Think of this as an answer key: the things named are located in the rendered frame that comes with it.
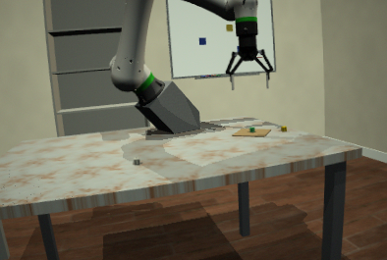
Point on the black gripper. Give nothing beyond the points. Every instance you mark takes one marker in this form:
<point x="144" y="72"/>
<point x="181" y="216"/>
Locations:
<point x="248" y="52"/>

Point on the tan square mat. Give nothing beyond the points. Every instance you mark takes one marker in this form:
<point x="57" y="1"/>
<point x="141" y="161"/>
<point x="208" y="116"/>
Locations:
<point x="257" y="132"/>

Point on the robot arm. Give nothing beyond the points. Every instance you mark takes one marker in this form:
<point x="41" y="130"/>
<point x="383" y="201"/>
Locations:
<point x="126" y="67"/>

